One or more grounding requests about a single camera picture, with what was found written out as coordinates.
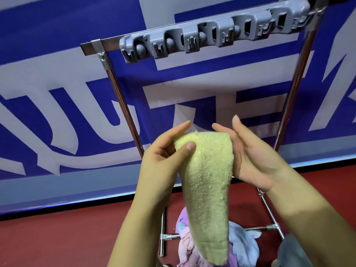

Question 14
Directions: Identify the grey plastic hook rail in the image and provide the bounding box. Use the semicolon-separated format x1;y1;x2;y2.
120;0;311;64

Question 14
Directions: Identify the person's left forearm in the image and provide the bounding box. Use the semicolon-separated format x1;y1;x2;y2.
107;189;178;267

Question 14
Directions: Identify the person's left hand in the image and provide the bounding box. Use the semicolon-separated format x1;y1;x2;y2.
140;120;197;205

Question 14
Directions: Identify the metal drying rack frame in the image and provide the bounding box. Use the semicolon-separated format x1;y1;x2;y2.
80;5;329;257

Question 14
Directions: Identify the light blue cloth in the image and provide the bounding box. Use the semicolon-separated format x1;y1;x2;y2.
228;221;262;267

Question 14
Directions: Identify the person's right forearm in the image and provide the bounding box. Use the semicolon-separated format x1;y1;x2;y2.
263;164;356;267

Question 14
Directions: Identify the grey cloth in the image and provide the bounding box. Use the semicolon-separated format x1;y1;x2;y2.
271;233;310;267

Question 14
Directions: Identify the blue and white banner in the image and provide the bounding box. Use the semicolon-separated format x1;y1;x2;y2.
0;0;356;216

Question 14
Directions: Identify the person's right hand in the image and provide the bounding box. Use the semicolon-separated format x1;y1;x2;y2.
212;115;291;193

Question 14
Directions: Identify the yellow terry towel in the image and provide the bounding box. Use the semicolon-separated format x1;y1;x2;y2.
173;131;234;266

